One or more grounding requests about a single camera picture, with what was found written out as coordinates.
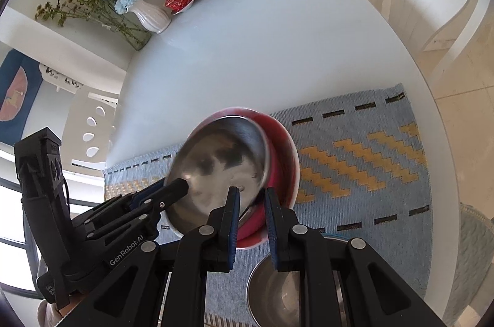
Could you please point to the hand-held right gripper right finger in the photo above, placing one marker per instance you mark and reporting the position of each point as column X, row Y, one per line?
column 272, row 230

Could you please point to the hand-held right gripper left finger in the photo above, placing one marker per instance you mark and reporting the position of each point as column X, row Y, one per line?
column 232, row 230

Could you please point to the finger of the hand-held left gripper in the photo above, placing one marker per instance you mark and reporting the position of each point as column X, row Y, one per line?
column 148, row 190
column 173, row 192

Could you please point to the steel bowl with red outside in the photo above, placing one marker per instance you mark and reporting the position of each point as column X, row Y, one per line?
column 216, row 165

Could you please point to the red bowl with pale rim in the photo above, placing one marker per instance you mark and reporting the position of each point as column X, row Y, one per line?
column 283, row 157

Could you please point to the person's left forearm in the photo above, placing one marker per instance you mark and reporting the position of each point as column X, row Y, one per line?
column 48, row 315

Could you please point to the steel bowl with blue rim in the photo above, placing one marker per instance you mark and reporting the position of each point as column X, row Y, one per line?
column 278, row 292

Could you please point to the white chair with oval holes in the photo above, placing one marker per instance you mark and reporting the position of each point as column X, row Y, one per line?
column 77, row 111
column 463, row 14

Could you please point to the blue woven placemat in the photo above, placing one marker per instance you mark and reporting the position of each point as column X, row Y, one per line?
column 347, row 165

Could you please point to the clear glass vase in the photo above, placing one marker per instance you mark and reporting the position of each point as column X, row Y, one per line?
column 137, row 39

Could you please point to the white ribbed vase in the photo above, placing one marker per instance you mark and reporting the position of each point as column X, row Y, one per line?
column 150, row 16

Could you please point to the pale green woven seat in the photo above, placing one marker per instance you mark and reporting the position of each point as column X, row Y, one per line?
column 474, row 253

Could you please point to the black window frame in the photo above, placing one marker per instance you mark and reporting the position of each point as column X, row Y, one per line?
column 7, row 241

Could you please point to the blue wall hanging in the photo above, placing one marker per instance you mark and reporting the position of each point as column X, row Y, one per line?
column 15, row 95

